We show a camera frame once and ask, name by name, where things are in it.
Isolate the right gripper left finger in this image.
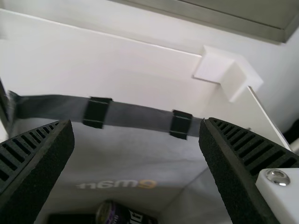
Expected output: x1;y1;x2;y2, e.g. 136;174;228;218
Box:
0;119;75;224

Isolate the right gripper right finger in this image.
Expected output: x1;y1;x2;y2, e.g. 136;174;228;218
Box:
198;117;299;224

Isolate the dark grey bag with straps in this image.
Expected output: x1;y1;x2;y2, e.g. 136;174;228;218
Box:
4;90;234;224

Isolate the white panel bracket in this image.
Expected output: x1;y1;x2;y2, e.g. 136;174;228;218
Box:
191;44;264;104

